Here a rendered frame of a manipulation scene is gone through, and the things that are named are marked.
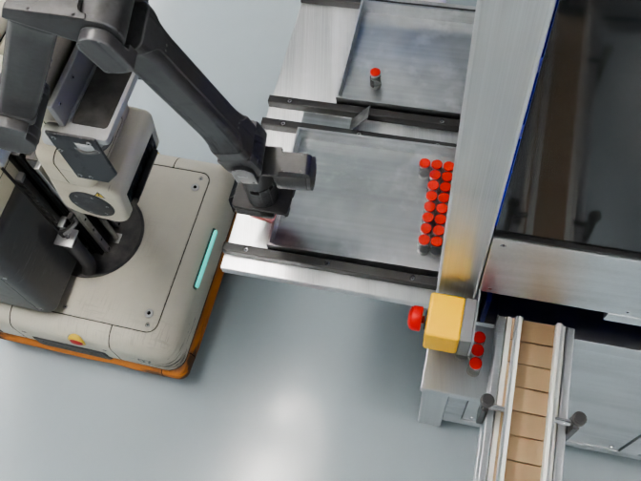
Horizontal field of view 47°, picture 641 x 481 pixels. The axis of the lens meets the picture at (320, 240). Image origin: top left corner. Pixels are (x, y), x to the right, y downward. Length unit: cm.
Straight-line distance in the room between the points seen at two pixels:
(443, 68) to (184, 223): 92
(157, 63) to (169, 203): 130
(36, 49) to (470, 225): 58
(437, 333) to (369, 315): 112
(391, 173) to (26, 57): 73
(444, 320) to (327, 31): 76
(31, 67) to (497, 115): 57
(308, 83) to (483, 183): 75
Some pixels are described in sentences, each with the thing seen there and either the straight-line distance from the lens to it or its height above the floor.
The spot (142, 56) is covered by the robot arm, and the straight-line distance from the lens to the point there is 90.
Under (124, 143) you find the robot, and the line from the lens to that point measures 168.
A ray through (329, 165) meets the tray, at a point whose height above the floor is 88.
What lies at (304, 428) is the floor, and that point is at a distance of 217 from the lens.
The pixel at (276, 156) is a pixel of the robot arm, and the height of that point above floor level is 112.
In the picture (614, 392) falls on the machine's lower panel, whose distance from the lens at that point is 161.
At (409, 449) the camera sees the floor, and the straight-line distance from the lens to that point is 215.
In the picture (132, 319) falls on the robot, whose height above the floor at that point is 28.
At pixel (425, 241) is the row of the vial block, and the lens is 132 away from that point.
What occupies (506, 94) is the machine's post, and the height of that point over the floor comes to 152.
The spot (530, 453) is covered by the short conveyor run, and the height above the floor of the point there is 93.
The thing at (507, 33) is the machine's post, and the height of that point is 160.
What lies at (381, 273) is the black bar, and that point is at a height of 90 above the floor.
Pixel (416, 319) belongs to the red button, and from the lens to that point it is 117.
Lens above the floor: 211
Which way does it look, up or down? 64 degrees down
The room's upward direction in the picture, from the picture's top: 11 degrees counter-clockwise
